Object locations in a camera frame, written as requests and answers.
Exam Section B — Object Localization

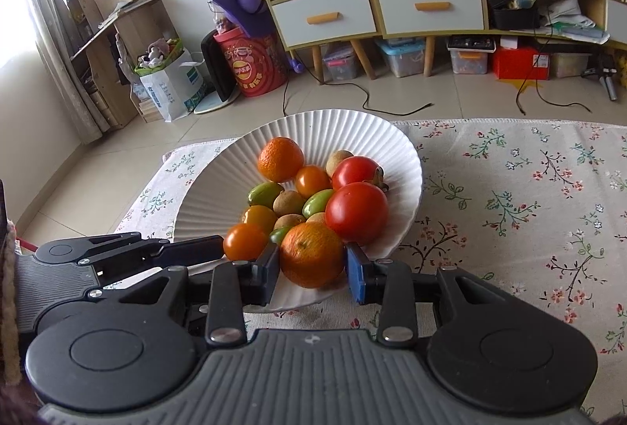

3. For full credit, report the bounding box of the dark green cherry tomato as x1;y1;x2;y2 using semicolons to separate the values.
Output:
270;227;291;245

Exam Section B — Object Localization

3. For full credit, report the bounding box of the yellow orange cherry tomato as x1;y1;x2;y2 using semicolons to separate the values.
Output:
241;204;277;234

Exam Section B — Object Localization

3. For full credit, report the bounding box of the red tomato front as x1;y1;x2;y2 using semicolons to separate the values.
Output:
325;182;389;245

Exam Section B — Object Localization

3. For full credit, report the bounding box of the red tomato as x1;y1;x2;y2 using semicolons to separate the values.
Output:
332;156;389;191
325;182;389;245

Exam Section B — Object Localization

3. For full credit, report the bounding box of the large mandarin orange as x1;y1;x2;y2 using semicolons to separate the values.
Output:
279;222;345;289

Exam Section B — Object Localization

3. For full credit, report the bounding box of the green jujube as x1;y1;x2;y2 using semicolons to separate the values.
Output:
248;182;285;209
302;189;334;219

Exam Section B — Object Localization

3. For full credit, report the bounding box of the red tomato back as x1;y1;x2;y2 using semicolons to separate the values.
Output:
332;156;389;191

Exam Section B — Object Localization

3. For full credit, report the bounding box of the orange cherry tomato front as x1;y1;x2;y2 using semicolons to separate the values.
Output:
294;165;332;199

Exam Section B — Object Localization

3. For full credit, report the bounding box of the small mandarin orange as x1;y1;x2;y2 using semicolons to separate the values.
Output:
257;137;305;183

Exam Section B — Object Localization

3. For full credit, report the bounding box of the white ribbed plate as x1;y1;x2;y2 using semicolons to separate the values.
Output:
173;108;424;314

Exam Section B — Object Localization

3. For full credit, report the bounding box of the floral tablecloth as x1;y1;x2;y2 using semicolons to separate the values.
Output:
119;110;626;421

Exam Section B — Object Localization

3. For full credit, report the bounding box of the white paper shopping bag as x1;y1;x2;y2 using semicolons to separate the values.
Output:
134;40;207;122

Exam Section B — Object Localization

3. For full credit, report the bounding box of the black panel heater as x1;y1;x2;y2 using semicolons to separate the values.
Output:
200;29;239;102

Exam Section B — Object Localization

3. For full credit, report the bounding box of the red snack bucket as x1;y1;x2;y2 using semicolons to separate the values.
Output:
214;27;288;97

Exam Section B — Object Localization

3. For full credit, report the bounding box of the clear storage bin left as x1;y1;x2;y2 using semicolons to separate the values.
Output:
323;43;360;82

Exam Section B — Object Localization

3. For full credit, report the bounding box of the clear storage bin blue lid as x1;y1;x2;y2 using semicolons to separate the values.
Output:
375;40;425;78

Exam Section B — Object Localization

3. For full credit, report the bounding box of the wooden bookshelf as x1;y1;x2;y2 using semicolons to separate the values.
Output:
68;0;178;130

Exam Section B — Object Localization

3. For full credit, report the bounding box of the clear storage bin black lid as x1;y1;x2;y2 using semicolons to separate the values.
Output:
446;35;496;74

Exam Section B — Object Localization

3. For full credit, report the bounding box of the red box under sideboard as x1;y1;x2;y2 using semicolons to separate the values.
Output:
493;47;549;80

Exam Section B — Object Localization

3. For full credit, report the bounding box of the long low sideboard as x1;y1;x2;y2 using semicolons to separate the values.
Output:
488;0;626;45

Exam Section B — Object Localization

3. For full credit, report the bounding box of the black power cable on floor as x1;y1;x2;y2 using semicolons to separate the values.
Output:
280;51;435;118

